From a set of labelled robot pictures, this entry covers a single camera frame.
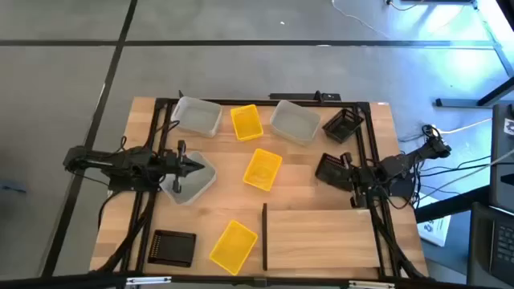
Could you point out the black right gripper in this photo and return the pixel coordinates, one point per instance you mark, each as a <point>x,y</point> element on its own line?
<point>359,180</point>

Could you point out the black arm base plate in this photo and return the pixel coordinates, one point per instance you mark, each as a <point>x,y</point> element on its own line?
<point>128,186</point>
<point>403,189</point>

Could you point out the black slanted desk leg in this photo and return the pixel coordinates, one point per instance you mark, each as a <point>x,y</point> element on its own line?
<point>449,206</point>

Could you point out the yellow slotted plastic basket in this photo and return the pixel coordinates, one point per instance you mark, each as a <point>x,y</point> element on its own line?
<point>233,247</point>
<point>263,168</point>
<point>247,122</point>

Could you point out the black desk base bar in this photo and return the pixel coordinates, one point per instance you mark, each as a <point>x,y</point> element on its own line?
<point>458,102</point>

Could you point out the silver beam bracket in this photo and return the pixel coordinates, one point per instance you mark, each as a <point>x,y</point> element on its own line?
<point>148,280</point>
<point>371,284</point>

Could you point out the white printed sticker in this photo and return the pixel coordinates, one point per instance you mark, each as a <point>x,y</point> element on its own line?
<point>509,126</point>

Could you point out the black aluminium table frame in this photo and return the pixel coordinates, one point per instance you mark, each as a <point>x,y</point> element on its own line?
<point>160,105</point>

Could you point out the white printed sheet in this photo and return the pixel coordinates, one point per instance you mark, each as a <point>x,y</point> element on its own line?
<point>435,229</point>

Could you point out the black slotted plastic basket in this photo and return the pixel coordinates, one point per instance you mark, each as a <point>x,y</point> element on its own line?
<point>327,166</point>
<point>172,249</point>
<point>341,126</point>

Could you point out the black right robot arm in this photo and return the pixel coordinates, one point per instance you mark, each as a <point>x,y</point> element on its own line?
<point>401,160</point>

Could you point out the grey computer case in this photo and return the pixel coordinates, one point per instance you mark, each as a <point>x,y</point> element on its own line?
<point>502,168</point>

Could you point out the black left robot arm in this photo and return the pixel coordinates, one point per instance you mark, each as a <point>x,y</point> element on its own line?
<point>120,160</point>

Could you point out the black mounting bar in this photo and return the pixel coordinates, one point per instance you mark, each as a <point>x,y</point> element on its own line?
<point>297,96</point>

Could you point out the black rig beam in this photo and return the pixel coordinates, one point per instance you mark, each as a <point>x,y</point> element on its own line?
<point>201,282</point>

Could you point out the black laptop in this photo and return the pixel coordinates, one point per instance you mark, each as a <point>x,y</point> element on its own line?
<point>502,245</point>

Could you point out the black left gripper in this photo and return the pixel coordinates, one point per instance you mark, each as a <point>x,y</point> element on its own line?
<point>172,164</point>

